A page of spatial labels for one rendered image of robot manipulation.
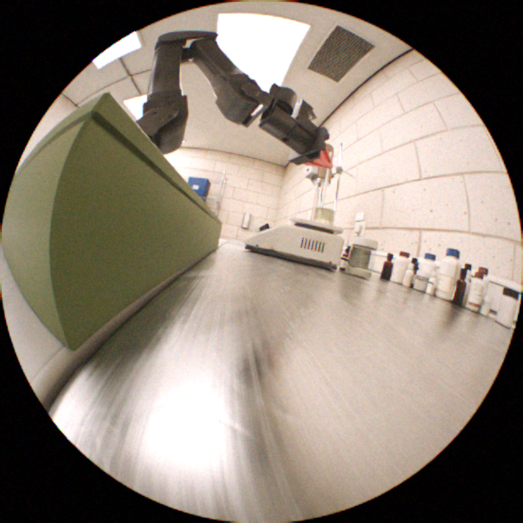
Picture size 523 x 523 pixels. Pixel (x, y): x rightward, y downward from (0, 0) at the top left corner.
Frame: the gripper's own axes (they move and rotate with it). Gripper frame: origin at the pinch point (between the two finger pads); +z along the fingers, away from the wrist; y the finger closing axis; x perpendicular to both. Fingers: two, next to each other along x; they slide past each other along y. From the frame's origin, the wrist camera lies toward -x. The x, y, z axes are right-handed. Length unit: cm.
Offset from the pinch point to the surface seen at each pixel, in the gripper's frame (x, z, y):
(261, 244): 24.1, -11.0, 3.6
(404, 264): 17.9, 26.0, -16.8
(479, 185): -16, 32, -47
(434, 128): -48, 35, -33
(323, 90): -132, 34, 44
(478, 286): 19.1, 16.5, -39.7
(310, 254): 23.6, -4.0, -3.3
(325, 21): -129, -21, -15
